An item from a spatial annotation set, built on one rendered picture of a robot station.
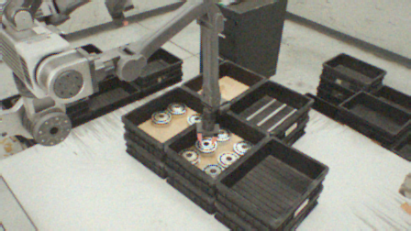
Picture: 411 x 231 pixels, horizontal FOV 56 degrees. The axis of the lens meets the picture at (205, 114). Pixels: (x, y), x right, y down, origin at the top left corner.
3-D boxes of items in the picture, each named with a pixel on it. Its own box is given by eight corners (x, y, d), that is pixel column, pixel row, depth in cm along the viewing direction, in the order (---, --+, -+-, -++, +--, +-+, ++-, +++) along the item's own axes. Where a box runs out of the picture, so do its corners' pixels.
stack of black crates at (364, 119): (394, 166, 279) (417, 115, 252) (373, 186, 262) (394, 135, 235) (345, 137, 302) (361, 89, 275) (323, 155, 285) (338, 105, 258)
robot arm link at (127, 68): (198, -18, 138) (217, -11, 133) (207, 13, 149) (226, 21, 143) (99, 57, 125) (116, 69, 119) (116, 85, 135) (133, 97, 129)
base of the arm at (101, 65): (81, 82, 124) (74, 48, 116) (103, 73, 128) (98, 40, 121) (94, 93, 119) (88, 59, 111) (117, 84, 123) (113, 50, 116)
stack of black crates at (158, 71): (145, 126, 304) (140, 77, 277) (123, 109, 322) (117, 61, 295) (183, 107, 326) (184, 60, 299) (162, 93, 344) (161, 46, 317)
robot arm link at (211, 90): (194, 7, 143) (214, 16, 137) (205, 3, 146) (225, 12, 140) (197, 101, 170) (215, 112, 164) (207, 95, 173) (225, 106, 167)
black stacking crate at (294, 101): (268, 154, 186) (271, 136, 179) (220, 126, 201) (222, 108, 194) (310, 118, 210) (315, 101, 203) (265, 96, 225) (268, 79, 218)
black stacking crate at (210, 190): (212, 201, 161) (214, 181, 154) (163, 166, 177) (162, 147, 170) (267, 154, 185) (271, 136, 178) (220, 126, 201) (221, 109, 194)
